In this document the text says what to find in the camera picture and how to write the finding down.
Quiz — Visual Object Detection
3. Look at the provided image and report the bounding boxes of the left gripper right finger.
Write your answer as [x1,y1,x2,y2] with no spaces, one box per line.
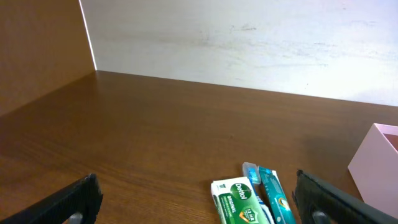
[292,170,397,224]

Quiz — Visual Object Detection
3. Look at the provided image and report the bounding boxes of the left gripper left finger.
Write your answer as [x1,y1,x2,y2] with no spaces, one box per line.
[1,174,103,224]

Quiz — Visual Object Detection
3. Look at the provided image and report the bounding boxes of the teal toothpaste tube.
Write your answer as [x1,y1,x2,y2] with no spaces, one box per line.
[258,166,296,224]

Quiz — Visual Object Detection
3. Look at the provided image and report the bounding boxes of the white open cardboard box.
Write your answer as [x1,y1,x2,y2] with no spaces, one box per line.
[348,123,397,218]

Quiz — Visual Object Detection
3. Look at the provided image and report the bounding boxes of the blue white toothbrush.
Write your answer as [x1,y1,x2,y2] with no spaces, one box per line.
[242,162,274,224]

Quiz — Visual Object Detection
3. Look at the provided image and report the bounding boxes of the green Dettol soap box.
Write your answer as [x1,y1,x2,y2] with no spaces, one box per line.
[211,177,270,224]

